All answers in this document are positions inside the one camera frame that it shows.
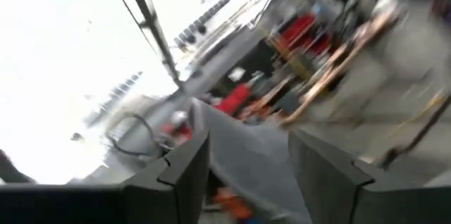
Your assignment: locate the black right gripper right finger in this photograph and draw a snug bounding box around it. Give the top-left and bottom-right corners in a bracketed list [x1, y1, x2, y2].
[288, 129, 451, 224]

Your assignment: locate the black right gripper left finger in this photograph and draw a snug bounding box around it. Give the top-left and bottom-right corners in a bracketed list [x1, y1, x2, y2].
[0, 130, 211, 224]

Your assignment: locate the grey baseball cap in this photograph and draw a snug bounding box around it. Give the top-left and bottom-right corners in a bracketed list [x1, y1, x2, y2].
[189, 98, 313, 224]

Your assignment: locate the black cable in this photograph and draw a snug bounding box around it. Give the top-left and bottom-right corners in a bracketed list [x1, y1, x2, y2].
[106, 112, 174, 158]

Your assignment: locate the black frame post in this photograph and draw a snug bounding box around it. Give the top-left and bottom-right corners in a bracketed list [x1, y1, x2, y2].
[118, 0, 185, 92]

